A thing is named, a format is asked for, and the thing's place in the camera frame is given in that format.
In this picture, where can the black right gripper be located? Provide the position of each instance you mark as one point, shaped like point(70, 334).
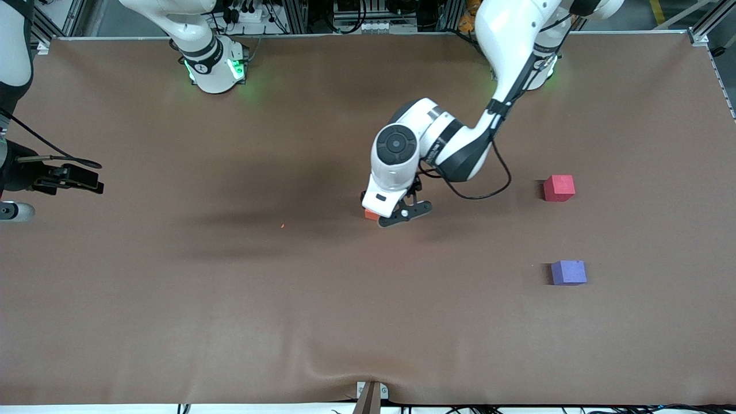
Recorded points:
point(19, 174)

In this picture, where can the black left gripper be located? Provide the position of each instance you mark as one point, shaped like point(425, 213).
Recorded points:
point(417, 186)

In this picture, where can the orange foam cube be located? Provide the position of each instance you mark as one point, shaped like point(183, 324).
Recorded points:
point(371, 215)

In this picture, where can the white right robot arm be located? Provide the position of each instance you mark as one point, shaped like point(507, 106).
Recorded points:
point(210, 63)

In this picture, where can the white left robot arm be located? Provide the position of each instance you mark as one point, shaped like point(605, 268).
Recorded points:
point(506, 34)

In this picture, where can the white corner clamp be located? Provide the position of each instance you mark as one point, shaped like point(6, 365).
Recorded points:
point(43, 47)

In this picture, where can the red foam cube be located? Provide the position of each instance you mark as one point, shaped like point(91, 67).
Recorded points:
point(558, 188)

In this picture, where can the purple foam cube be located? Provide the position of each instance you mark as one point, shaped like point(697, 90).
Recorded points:
point(568, 272)

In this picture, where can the pile of orange packets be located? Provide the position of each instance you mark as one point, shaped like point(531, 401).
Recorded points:
point(468, 20)

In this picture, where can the brown table cover sheet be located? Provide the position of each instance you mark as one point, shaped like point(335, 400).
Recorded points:
point(230, 287)

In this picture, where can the white power strip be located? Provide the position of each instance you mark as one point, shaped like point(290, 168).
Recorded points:
point(246, 15)

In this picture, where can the metal bar with white bracket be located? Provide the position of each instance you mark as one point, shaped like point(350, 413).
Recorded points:
point(371, 399)

